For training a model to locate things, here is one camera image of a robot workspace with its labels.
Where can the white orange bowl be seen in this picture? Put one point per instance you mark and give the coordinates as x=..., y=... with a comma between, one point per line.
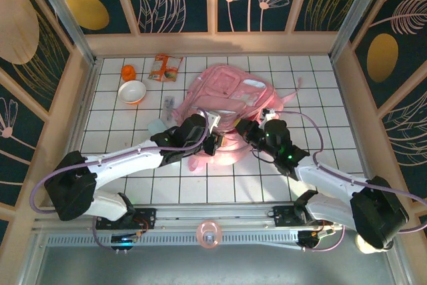
x=131, y=91

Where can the orange snack bag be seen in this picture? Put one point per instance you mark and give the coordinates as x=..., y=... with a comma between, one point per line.
x=165, y=68

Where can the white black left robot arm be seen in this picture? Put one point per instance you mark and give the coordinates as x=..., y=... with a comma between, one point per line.
x=126, y=165

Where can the light blue pencil case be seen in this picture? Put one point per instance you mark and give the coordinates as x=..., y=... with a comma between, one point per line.
x=156, y=127

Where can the small orange plastic cup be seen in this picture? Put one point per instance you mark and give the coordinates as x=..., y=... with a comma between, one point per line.
x=128, y=72

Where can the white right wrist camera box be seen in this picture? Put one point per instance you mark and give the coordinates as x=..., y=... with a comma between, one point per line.
x=268, y=115

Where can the clear plastic pouch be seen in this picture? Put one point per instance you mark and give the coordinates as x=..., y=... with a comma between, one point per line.
x=169, y=106

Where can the black controller board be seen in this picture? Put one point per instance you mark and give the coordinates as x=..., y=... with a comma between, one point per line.
x=123, y=240
x=308, y=239

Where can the aluminium frame post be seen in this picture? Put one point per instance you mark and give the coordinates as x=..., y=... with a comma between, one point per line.
x=65, y=18
x=358, y=8

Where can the aluminium mounting rail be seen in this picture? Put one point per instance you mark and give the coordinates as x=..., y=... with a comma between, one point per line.
x=217, y=213

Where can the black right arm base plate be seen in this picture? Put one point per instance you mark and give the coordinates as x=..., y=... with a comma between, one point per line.
x=283, y=218

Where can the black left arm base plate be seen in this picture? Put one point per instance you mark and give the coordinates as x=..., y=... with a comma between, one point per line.
x=146, y=218

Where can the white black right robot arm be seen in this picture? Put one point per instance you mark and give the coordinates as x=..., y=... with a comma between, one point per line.
x=333, y=178

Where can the white bottle black lid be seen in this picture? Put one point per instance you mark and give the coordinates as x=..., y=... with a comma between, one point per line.
x=363, y=246

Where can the pink backpack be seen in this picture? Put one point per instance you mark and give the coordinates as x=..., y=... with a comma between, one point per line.
x=227, y=88

